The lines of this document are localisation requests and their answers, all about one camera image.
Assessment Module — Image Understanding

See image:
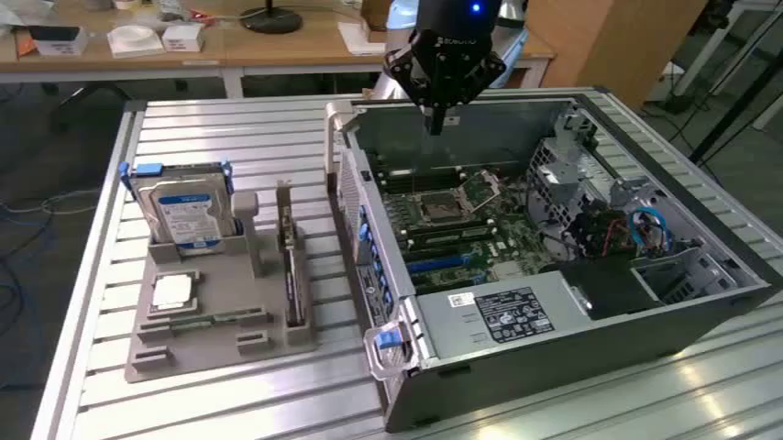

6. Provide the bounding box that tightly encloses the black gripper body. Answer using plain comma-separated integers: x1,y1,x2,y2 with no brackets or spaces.
407,0,501,109

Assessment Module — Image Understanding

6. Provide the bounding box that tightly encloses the black graphics card metal bracket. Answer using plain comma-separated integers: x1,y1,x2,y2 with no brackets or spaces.
274,178,307,329

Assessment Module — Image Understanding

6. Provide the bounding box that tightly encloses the white paper booklet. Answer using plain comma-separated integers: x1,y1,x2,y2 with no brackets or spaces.
338,22,389,57

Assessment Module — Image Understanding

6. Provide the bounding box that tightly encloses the brown cardboard box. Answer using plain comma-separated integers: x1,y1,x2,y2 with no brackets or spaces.
361,0,423,32

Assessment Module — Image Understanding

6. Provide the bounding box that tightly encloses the wooden cabinet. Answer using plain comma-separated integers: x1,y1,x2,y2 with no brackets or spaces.
525,0,712,111

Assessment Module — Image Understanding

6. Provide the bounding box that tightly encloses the black round lamp base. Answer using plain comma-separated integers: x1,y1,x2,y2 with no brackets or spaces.
239,0,305,34

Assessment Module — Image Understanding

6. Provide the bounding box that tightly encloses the metal socket cover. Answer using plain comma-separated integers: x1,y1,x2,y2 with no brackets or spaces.
458,169,505,212

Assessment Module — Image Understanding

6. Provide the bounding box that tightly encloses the silver perforated drive cage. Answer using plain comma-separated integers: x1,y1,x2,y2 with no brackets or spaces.
525,135,614,216

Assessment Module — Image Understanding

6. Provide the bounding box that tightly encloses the CPU socket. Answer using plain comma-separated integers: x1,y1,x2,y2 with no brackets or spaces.
418,191,466,224

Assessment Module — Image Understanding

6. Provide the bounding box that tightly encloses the small white labelled box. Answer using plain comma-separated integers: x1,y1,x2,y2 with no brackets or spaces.
161,22,207,52

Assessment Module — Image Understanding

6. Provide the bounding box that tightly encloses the green motherboard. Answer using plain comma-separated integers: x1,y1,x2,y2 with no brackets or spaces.
370,153,555,294

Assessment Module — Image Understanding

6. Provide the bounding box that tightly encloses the black installed RAM stick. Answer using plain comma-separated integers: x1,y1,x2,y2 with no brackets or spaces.
407,226,495,248

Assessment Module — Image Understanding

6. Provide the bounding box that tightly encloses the white round tray box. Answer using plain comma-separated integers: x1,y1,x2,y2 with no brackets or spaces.
107,25,169,60

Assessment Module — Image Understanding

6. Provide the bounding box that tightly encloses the blue expansion slot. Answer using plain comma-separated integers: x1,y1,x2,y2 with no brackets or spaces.
407,256,465,274

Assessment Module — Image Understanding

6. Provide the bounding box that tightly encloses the blue disk caddy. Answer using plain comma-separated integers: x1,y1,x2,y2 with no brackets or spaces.
118,158,246,239

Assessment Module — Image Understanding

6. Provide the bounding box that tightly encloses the silver hard disk blue label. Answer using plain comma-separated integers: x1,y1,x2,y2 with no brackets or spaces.
135,172,238,256

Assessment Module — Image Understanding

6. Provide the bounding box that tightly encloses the black chair base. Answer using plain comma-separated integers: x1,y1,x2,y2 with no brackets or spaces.
42,82,134,134

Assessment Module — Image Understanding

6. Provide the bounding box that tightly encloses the grey disk bay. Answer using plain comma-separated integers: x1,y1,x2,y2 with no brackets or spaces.
629,247,742,306

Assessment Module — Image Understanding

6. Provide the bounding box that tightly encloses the grey plastic parts rack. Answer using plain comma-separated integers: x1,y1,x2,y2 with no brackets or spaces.
125,192,323,385

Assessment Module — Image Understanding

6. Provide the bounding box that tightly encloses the white box black top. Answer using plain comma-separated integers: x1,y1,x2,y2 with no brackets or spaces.
29,25,93,57

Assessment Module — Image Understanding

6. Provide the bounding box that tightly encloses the grey power supply unit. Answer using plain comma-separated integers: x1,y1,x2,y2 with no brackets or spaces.
415,269,593,361

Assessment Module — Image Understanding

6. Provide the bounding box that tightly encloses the silver CPU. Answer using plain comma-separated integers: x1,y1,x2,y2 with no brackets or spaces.
151,274,197,309

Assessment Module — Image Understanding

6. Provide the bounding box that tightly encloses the green RAM stick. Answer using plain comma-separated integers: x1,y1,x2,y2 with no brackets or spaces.
169,307,265,329

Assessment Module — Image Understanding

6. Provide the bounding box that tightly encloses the black open PC case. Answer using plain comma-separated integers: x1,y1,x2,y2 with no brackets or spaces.
322,93,783,435

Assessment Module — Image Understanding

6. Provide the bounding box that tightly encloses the black slanted metal post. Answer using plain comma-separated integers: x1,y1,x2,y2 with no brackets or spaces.
690,13,783,164

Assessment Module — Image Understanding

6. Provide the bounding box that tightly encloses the blue wire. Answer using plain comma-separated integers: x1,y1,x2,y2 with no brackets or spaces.
629,206,674,258

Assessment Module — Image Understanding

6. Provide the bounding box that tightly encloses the wooden desk white frame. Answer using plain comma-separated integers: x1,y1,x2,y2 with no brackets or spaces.
0,0,558,86

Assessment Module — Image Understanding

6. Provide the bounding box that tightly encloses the white floor cable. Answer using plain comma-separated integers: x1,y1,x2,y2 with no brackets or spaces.
0,187,99,215

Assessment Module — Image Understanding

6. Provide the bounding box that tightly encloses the blue floor cable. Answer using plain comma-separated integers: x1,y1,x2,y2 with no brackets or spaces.
0,201,54,391

